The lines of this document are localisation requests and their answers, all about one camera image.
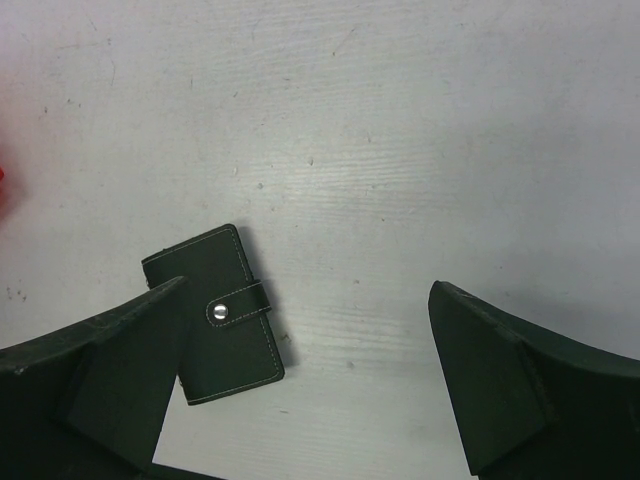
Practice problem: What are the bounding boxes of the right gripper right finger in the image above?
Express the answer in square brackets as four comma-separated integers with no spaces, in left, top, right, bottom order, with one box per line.
[428,281,639,479]

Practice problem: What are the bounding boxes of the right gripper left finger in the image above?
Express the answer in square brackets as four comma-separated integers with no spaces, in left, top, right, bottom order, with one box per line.
[0,275,190,480]

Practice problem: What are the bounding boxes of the black card holder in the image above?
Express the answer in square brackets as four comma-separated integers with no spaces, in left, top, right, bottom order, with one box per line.
[142,224,285,406]

